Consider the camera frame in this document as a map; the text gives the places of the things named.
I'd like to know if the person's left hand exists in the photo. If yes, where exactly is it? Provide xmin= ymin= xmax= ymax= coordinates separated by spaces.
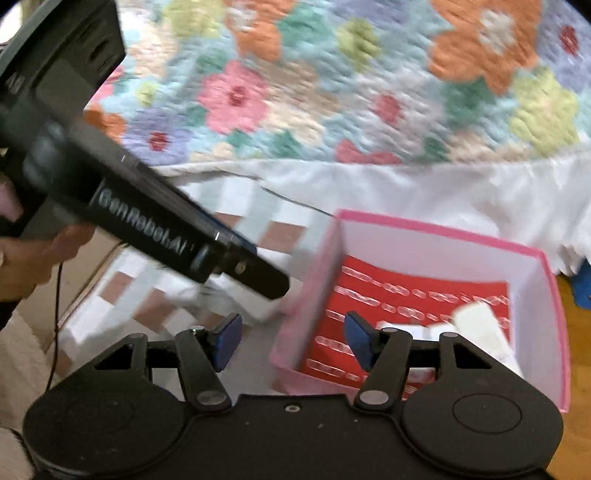
xmin=0 ymin=178 xmax=96 ymax=304

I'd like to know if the blue object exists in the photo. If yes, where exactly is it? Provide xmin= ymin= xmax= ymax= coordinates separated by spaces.
xmin=573 ymin=263 xmax=591 ymax=308

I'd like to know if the cream power bank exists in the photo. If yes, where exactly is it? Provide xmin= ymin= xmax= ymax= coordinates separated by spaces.
xmin=452 ymin=302 xmax=525 ymax=377

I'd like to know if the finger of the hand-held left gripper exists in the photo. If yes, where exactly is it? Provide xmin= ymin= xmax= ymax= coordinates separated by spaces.
xmin=217 ymin=251 xmax=291 ymax=302

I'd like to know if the white bed sheet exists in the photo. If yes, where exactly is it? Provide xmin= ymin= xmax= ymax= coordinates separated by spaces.
xmin=157 ymin=152 xmax=591 ymax=278

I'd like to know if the checked grey brown blanket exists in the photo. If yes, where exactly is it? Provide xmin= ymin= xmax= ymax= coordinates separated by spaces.
xmin=60 ymin=178 xmax=338 ymax=370

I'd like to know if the floral quilt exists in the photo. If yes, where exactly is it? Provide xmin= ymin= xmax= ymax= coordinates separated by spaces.
xmin=85 ymin=0 xmax=591 ymax=176

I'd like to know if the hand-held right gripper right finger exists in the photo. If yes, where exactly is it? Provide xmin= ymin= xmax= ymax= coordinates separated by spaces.
xmin=345 ymin=311 xmax=498 ymax=412

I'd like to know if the red patterned cloth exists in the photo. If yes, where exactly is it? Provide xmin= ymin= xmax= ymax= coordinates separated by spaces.
xmin=295 ymin=254 xmax=511 ymax=398

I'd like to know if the black cable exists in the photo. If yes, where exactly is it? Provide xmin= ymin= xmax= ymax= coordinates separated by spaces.
xmin=45 ymin=263 xmax=64 ymax=393

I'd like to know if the pink box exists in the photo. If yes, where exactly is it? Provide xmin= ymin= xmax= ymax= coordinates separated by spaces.
xmin=270 ymin=209 xmax=571 ymax=414

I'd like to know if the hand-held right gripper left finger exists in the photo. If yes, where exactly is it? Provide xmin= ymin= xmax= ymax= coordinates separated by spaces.
xmin=88 ymin=313 xmax=244 ymax=412

